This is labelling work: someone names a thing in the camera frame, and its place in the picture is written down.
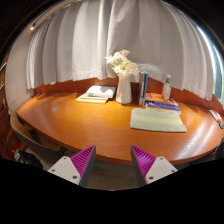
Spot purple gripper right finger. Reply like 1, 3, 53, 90
130, 145, 177, 187

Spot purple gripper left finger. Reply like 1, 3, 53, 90
49, 145, 96, 187

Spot light green folded towel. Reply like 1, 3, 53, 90
130, 108, 187, 133

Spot grey chair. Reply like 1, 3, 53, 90
8, 109, 66, 164

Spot blue flat book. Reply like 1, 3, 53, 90
145, 102, 181, 112

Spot yellow flat book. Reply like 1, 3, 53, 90
76, 94, 108, 104

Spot orange flat book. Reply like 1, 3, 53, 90
145, 93, 177, 106

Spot white open book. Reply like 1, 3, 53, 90
86, 85, 116, 98

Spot white ceramic vase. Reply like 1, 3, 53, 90
116, 78, 132, 104

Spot red white object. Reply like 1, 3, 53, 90
209, 109, 224, 129

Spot upright grey blue books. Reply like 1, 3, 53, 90
139, 72, 148, 106

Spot white flower bouquet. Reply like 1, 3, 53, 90
106, 50, 139, 78

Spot white curtain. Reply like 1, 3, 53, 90
26, 0, 213, 99

